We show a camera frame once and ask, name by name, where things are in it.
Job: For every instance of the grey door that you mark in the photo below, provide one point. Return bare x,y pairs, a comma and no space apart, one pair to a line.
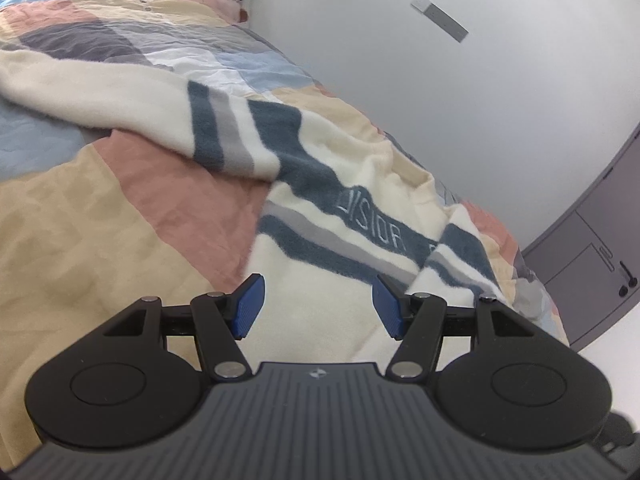
585,280

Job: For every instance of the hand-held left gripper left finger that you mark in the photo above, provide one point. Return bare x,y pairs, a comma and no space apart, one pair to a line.
247,307

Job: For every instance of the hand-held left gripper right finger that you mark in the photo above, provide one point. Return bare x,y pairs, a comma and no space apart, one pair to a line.
387,310

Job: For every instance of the pink pillow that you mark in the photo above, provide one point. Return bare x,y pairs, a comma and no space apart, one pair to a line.
215,2

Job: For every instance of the grey wall air conditioner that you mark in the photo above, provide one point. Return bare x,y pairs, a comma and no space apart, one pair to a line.
442,19

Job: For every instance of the patchwork pastel quilt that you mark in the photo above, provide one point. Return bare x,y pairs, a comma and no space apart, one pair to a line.
75,210

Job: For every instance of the cream fleece striped sweater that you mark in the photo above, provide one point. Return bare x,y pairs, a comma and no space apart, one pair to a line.
320,280

